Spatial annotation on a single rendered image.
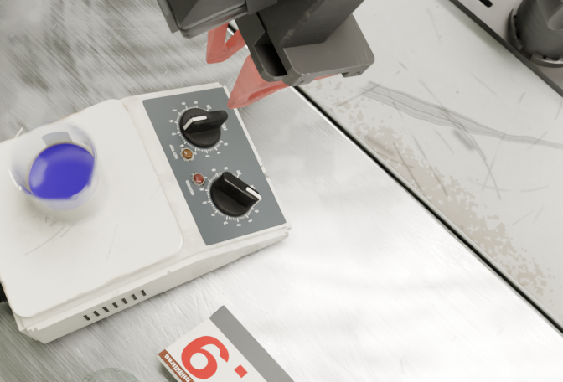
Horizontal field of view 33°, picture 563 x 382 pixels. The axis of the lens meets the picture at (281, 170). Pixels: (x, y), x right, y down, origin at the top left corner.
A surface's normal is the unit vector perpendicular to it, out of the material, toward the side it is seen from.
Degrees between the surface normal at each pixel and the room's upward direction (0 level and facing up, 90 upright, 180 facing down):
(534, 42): 90
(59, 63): 0
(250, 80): 81
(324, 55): 31
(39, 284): 0
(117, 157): 0
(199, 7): 90
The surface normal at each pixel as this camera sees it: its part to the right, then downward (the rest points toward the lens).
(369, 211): 0.04, -0.29
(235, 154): 0.48, -0.45
